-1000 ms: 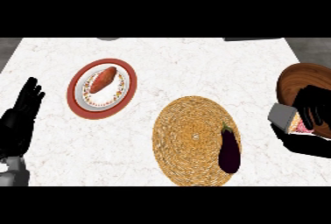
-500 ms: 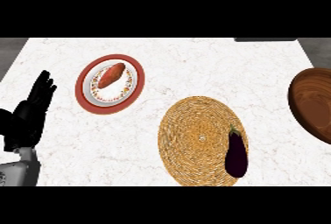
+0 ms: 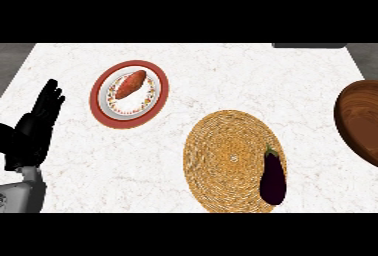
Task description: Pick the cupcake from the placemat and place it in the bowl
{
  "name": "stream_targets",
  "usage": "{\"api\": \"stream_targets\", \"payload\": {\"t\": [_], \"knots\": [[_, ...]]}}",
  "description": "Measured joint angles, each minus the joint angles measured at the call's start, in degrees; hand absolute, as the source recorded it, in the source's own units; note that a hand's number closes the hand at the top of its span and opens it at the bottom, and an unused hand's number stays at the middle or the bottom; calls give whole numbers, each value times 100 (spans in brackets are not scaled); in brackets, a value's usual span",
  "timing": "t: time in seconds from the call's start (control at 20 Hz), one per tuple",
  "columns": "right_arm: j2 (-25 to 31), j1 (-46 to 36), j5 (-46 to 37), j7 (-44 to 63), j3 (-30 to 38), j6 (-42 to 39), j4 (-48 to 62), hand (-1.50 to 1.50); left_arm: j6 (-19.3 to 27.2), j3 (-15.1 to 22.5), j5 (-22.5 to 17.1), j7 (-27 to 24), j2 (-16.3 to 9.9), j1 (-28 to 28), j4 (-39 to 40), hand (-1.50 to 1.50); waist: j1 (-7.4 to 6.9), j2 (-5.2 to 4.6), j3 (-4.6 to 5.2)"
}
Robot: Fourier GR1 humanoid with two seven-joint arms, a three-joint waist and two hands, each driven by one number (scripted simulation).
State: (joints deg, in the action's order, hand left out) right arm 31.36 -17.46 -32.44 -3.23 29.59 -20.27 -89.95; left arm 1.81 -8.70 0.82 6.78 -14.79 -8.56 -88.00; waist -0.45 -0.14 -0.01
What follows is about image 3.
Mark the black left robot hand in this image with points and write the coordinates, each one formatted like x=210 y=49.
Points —
x=32 y=133

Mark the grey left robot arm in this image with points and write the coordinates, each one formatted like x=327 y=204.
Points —
x=20 y=195

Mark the red round placemat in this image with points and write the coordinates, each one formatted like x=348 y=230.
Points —
x=103 y=115

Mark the woven tan round placemat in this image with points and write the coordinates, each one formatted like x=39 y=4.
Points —
x=227 y=160

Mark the brown wooden bowl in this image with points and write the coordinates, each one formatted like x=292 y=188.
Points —
x=363 y=118

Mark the white patterned plate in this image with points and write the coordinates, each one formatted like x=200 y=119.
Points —
x=134 y=104

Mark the reddish sweet potato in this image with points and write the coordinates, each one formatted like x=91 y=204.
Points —
x=131 y=84

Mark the dark purple eggplant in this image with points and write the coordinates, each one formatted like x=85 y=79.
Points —
x=274 y=180

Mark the dark grey appliance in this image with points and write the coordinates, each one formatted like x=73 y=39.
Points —
x=309 y=45

